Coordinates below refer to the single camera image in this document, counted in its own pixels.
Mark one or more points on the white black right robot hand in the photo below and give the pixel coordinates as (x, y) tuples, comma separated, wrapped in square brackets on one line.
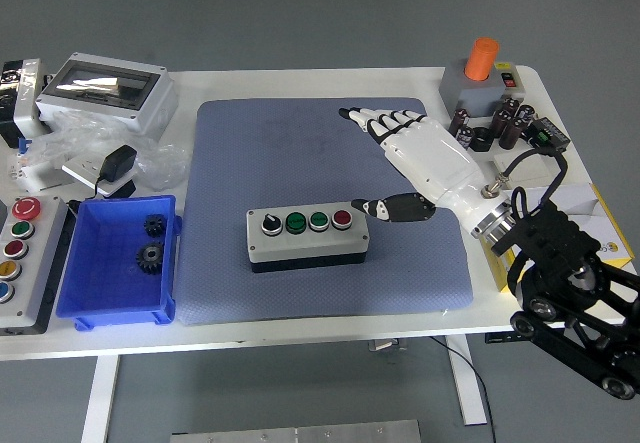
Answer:
[(435, 158)]

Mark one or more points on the grey four-button control box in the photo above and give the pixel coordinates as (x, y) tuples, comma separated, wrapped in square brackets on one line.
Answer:
[(310, 243)]

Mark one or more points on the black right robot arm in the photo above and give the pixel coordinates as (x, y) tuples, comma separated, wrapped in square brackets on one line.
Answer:
[(555, 248)]

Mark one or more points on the grey five-button control box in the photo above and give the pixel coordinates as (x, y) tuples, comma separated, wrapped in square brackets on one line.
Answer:
[(27, 258)]

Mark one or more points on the dark brown capacitor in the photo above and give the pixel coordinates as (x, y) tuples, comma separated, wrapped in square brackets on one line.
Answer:
[(499, 122), (457, 122), (465, 140), (525, 114), (512, 134), (510, 105)]

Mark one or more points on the grey block base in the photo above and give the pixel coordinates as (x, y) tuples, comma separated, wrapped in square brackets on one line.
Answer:
[(475, 93)]

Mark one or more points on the orange ribbed cylinder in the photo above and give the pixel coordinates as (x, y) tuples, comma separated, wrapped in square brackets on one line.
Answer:
[(481, 59)]

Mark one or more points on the black module with green terminal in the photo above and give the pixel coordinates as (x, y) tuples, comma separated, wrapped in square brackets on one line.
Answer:
[(547, 134)]

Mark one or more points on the yellow white carton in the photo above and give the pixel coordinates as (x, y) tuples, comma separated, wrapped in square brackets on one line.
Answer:
[(580, 198)]

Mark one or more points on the grey-blue textured mat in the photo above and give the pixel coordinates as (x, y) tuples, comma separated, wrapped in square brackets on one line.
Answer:
[(280, 163)]

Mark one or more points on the white table leg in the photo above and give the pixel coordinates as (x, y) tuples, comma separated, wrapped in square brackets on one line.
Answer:
[(467, 393), (100, 398)]

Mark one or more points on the clear plastic bag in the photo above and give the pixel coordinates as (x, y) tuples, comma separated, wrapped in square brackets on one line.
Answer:
[(160, 163)]

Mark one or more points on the small black bevel gear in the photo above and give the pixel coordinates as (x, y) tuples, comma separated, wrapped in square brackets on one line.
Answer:
[(155, 225)]

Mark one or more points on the large black bevel gear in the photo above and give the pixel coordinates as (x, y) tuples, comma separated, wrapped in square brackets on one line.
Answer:
[(150, 258)]

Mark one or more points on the grey metal plate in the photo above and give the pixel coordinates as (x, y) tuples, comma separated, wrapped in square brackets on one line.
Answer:
[(300, 432)]

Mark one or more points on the black power adapter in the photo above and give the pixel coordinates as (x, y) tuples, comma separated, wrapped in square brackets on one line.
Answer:
[(117, 162)]

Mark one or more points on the blue plastic bin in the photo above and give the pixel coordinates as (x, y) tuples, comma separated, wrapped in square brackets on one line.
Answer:
[(107, 283)]

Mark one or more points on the white breaker with blue tab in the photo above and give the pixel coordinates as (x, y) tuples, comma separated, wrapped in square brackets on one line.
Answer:
[(32, 173)]

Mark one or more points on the black white electrical device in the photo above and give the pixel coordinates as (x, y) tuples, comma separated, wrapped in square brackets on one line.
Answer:
[(22, 98)]

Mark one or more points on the white wall switch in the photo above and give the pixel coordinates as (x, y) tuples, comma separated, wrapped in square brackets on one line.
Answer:
[(532, 169)]

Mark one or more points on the metal bracket under table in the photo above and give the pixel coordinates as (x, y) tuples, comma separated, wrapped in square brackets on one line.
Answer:
[(387, 345)]

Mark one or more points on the grey enclosure with clear lid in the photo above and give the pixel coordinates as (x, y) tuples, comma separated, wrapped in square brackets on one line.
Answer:
[(107, 93)]

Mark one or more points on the white wall socket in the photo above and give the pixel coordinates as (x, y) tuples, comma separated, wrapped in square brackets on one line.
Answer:
[(82, 169)]

